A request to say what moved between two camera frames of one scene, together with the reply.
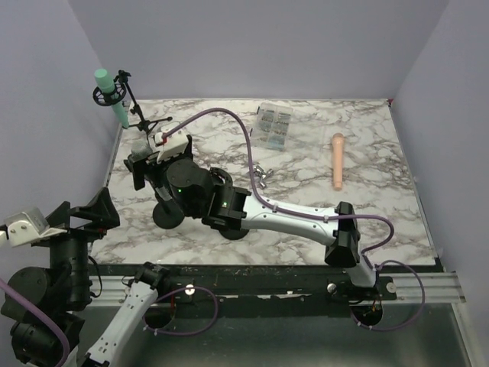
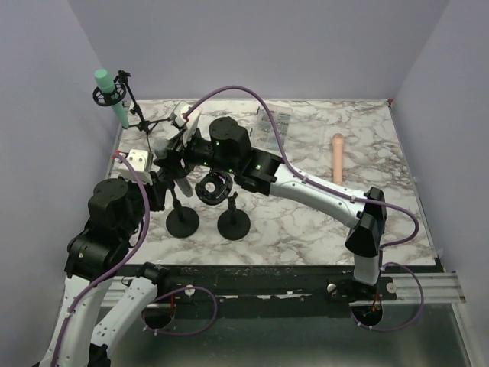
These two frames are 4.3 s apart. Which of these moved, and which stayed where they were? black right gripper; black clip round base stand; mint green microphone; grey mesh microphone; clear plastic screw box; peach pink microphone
Moved: black clip round base stand; grey mesh microphone; black right gripper
Stayed: clear plastic screw box; peach pink microphone; mint green microphone
